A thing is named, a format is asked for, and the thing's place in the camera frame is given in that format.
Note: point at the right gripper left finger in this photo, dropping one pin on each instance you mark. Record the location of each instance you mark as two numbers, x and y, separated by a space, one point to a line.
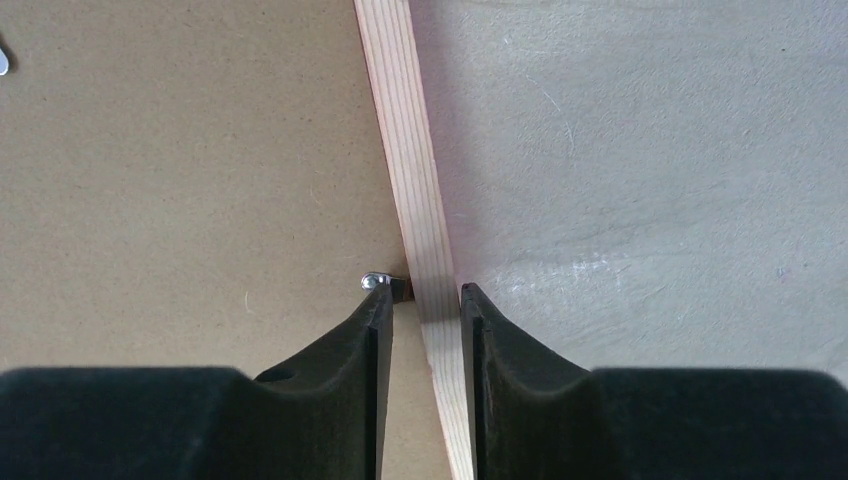
320 414

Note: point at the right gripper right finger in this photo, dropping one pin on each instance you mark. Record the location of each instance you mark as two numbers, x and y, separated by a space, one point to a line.
535 415

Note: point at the brown cardboard backing board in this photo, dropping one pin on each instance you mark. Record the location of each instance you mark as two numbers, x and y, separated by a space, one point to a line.
186 183

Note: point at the pink wooden photo frame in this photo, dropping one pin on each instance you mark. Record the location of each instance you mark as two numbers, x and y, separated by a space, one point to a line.
389 45

